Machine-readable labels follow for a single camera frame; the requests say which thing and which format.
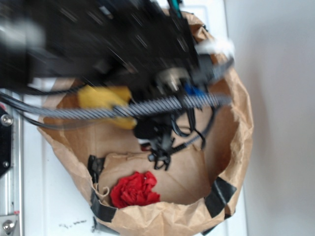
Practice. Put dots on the yellow cloth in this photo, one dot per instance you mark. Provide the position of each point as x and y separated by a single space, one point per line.
107 97

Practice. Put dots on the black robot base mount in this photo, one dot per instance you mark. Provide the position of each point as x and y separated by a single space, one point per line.
6 129

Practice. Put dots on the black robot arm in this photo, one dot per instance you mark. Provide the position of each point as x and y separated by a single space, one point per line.
131 43

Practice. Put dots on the red crumpled paper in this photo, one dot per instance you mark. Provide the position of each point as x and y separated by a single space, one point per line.
135 190

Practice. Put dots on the brown paper bag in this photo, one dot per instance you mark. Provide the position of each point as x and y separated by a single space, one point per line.
197 148

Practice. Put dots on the aluminium frame rail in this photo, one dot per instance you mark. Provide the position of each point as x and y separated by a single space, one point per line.
11 183

